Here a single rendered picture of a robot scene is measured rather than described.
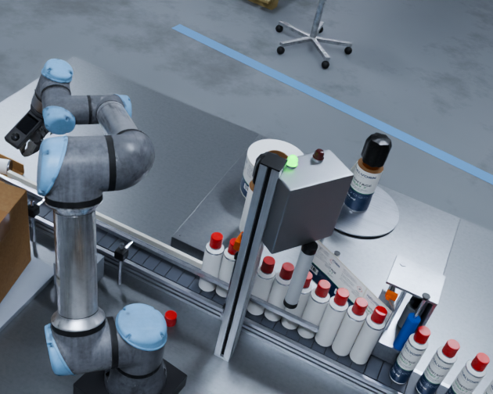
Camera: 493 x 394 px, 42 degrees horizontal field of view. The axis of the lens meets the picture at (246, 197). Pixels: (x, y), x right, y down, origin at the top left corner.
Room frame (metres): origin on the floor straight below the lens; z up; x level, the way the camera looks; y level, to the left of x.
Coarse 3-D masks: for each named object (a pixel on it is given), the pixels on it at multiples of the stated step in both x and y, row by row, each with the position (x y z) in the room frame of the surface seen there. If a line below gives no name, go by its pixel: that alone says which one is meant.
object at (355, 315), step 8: (360, 304) 1.11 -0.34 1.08; (352, 312) 1.11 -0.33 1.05; (360, 312) 1.11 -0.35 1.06; (344, 320) 1.12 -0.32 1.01; (352, 320) 1.10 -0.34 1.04; (360, 320) 1.10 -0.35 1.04; (344, 328) 1.10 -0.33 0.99; (352, 328) 1.10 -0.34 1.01; (360, 328) 1.11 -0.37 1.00; (336, 336) 1.12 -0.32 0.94; (344, 336) 1.10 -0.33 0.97; (352, 336) 1.10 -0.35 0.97; (336, 344) 1.11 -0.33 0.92; (344, 344) 1.10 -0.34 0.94; (352, 344) 1.11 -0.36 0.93; (336, 352) 1.10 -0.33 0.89; (344, 352) 1.10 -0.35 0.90
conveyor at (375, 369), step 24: (48, 216) 1.36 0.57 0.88; (96, 240) 1.31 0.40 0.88; (120, 240) 1.33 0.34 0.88; (144, 264) 1.26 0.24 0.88; (168, 264) 1.28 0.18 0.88; (192, 288) 1.21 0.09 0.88; (288, 336) 1.13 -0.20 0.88; (336, 360) 1.09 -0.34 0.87; (384, 384) 1.04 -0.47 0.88; (408, 384) 1.06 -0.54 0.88
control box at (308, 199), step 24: (288, 168) 1.08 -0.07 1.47; (312, 168) 1.10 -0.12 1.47; (336, 168) 1.12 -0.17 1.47; (288, 192) 1.01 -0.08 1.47; (312, 192) 1.05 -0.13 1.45; (336, 192) 1.09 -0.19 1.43; (288, 216) 1.02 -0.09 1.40; (312, 216) 1.06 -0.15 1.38; (336, 216) 1.11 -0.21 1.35; (264, 240) 1.04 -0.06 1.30; (288, 240) 1.03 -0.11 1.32; (312, 240) 1.08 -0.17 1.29
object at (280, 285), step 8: (288, 264) 1.19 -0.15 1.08; (280, 272) 1.18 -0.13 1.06; (288, 272) 1.17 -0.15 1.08; (280, 280) 1.17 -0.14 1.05; (288, 280) 1.17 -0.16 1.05; (272, 288) 1.18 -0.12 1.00; (280, 288) 1.16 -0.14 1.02; (272, 296) 1.17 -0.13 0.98; (280, 296) 1.16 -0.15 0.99; (272, 304) 1.16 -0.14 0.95; (280, 304) 1.16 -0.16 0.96; (264, 312) 1.18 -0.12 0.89; (272, 312) 1.16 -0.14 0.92; (272, 320) 1.16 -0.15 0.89
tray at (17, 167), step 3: (0, 153) 1.60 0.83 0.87; (0, 156) 1.60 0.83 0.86; (3, 156) 1.60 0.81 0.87; (6, 156) 1.59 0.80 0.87; (12, 159) 1.59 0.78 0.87; (15, 162) 1.58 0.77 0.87; (18, 162) 1.58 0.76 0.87; (15, 165) 1.58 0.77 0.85; (18, 165) 1.58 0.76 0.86; (21, 165) 1.58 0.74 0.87; (15, 168) 1.58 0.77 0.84; (18, 168) 1.58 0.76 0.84; (21, 168) 1.58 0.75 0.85; (15, 171) 1.57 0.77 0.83; (18, 171) 1.58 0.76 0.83; (21, 171) 1.58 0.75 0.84; (3, 174) 1.55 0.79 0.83; (21, 174) 1.57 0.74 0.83; (9, 177) 1.54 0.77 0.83
